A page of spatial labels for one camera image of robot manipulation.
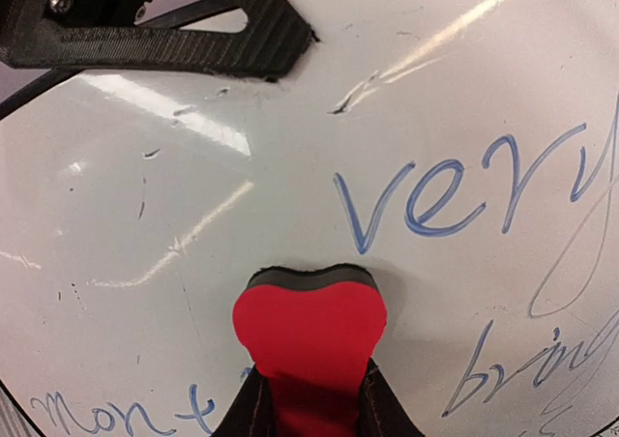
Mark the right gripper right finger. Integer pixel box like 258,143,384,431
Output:
357,359,424,437

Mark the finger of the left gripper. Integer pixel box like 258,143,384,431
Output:
1,0,313,79

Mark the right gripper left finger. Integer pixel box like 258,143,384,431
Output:
212,368,276,437

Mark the red whiteboard eraser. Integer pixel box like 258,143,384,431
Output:
233,264,387,436

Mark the white whiteboard with black frame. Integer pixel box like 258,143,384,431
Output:
1,0,618,436

